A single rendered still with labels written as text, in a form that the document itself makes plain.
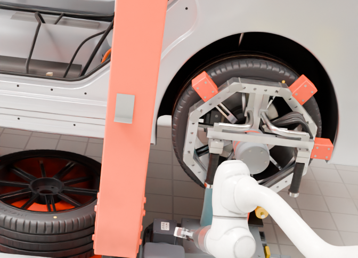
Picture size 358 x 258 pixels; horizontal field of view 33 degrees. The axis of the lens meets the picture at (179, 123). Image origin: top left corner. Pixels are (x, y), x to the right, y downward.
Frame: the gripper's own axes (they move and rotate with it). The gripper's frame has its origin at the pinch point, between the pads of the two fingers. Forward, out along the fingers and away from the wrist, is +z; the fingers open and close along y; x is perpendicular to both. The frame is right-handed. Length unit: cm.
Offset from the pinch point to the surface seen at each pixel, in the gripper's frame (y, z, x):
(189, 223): 49, 91, 7
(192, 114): 9, 35, 48
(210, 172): 16.5, 21.1, 25.7
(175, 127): 9, 49, 44
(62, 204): -13, 111, 0
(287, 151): 63, 41, 49
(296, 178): 48, 8, 32
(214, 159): 15.2, 17.7, 30.7
